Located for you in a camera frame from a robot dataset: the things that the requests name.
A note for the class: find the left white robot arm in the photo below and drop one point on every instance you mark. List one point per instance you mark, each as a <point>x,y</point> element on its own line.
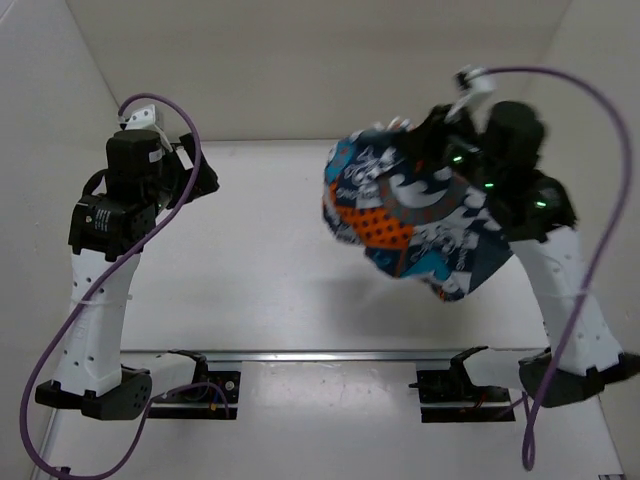
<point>117,209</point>

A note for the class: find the aluminium frame rail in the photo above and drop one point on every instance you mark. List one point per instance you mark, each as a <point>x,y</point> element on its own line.
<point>329,356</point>

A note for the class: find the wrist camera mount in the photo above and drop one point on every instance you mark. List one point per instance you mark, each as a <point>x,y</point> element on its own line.
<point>148,117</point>
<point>475,86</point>

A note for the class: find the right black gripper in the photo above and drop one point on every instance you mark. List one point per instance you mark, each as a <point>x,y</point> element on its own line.
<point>421,140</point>

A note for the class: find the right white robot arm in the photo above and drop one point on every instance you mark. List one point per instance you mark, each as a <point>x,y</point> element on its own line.
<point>537,218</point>

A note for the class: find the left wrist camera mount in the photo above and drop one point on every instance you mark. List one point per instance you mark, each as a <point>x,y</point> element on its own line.
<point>148,117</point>

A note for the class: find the colourful patterned shorts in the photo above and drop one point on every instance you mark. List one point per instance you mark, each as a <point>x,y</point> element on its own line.
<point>433,227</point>

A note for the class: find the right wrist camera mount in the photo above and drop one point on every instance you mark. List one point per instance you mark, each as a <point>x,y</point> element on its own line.
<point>475,86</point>

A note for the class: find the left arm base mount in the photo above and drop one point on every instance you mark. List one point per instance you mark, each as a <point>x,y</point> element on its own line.
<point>186,387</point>

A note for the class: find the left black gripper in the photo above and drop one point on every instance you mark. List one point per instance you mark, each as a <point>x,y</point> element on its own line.
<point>206,182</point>

